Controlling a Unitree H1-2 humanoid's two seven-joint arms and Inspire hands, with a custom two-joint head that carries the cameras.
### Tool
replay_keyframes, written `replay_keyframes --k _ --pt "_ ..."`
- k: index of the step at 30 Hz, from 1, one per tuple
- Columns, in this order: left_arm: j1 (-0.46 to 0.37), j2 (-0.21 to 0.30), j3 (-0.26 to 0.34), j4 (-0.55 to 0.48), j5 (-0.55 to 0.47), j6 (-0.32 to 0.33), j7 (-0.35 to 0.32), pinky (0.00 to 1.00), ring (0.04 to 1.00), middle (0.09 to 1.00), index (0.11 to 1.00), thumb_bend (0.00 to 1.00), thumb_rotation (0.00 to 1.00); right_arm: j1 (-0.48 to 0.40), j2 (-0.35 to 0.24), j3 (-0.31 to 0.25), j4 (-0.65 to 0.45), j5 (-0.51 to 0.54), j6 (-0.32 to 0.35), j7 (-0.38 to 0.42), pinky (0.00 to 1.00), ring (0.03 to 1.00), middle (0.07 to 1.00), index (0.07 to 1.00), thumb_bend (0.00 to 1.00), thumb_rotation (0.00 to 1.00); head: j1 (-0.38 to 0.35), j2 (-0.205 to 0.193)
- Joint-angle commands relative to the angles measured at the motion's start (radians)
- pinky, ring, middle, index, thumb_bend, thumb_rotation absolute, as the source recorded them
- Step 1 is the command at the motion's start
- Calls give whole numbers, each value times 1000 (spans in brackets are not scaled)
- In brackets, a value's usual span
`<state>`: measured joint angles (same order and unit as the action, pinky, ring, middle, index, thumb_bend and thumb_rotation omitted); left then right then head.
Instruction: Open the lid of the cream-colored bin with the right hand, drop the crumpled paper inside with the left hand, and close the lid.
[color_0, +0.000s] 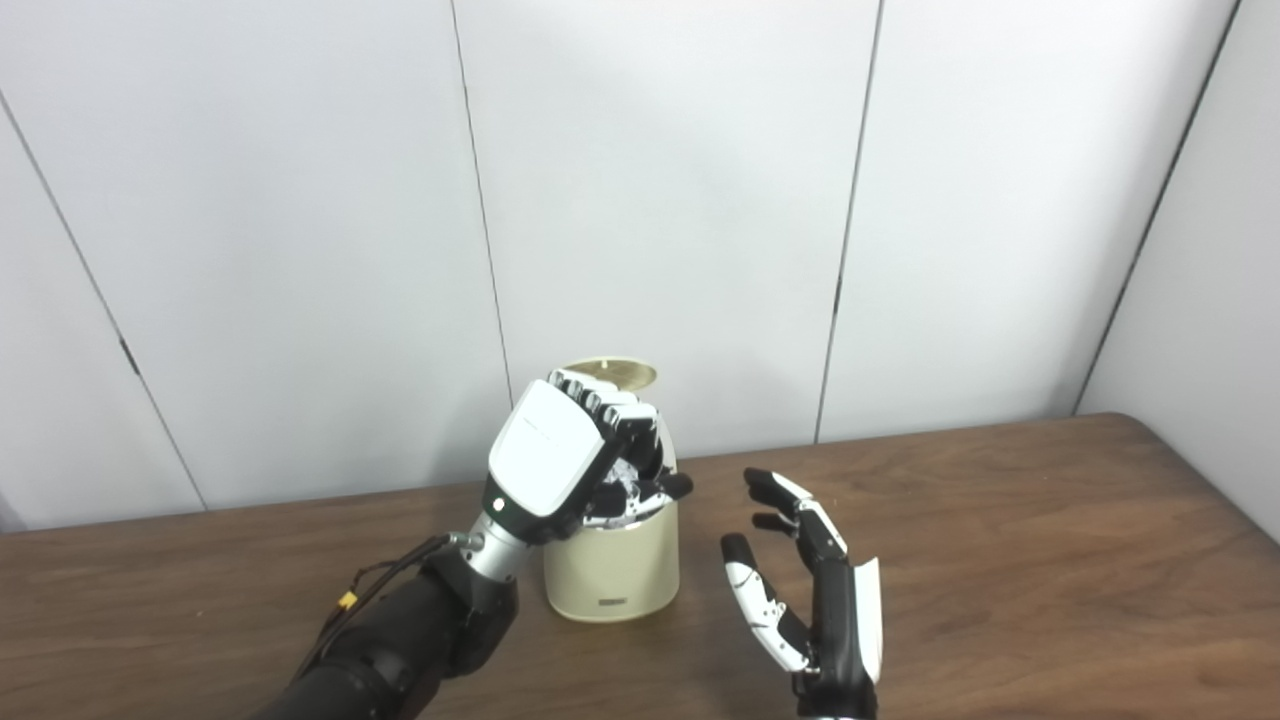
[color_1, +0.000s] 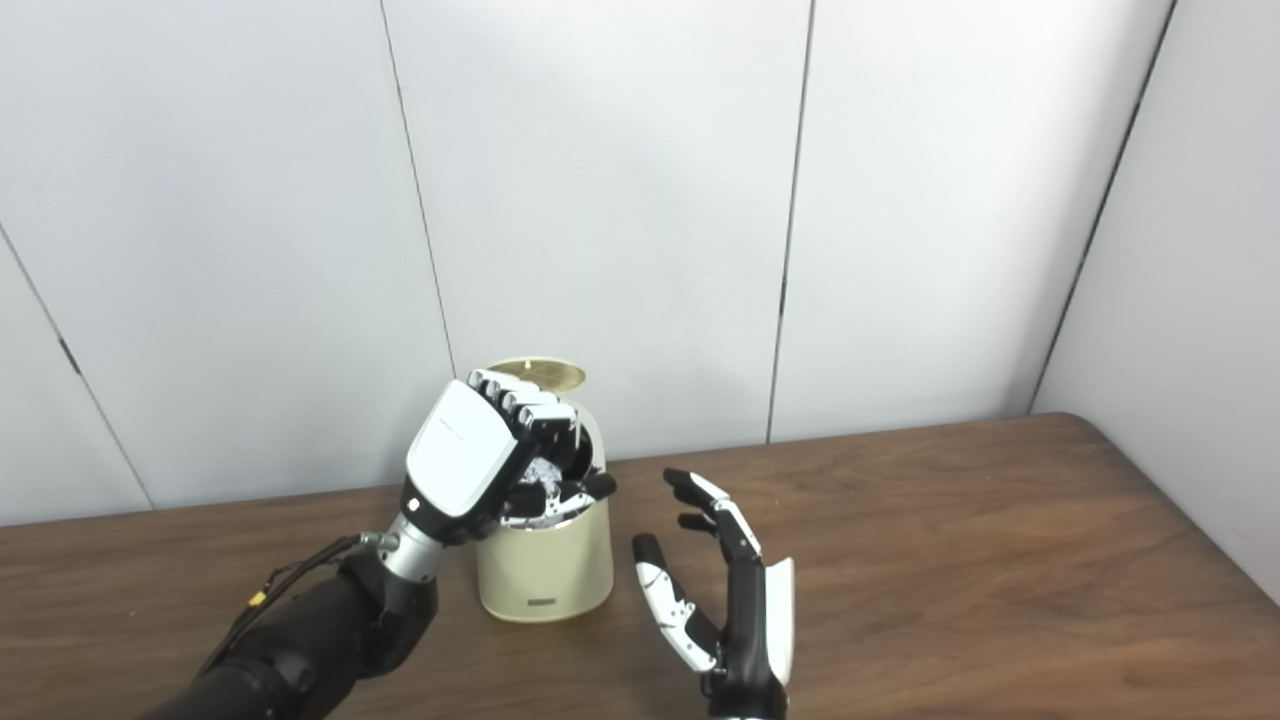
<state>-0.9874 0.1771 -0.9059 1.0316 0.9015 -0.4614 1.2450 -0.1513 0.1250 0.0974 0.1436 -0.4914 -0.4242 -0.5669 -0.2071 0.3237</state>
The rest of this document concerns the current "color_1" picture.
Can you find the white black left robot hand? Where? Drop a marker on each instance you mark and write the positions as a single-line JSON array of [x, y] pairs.
[[460, 450]]

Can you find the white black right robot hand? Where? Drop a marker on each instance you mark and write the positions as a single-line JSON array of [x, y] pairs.
[[750, 630]]

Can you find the white paper ball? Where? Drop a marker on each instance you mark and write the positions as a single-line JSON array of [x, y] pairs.
[[542, 478]]

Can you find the cream round bin lid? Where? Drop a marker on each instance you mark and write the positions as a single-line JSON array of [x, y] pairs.
[[540, 372]]

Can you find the cream-colored round bin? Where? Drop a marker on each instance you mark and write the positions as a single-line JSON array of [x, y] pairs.
[[545, 570]]

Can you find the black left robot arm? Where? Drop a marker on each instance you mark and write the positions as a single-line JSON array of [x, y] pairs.
[[320, 640]]

